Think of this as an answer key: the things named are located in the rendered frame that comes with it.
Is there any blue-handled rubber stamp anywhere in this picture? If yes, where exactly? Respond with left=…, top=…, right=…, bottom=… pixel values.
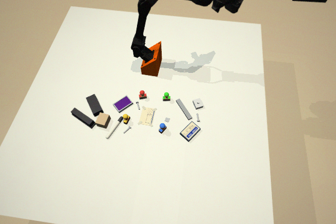
left=159, top=123, right=167, bottom=134

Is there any cream inspection card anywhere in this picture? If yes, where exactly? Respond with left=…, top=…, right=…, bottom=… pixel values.
left=138, top=106, right=157, bottom=127

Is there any green-handled rubber stamp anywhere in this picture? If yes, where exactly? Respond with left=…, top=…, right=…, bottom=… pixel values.
left=163, top=92, right=171, bottom=101

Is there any red rubber stamp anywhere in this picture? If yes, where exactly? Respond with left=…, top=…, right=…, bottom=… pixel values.
left=139, top=90, right=147, bottom=99

